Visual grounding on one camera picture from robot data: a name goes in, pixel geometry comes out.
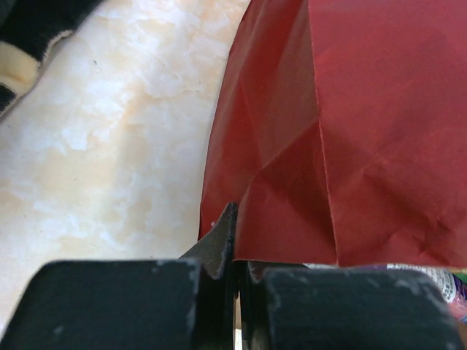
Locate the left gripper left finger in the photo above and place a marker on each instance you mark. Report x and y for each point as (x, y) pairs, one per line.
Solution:
(186, 303)

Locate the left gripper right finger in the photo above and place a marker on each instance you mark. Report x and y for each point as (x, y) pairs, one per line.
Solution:
(296, 307)

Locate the red paper bag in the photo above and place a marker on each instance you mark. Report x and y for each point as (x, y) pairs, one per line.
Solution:
(340, 132)

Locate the black floral blanket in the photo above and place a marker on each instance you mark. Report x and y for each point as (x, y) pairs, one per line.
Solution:
(29, 31)

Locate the snack packs in bag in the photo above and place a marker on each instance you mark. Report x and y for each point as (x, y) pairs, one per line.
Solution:
(438, 284)

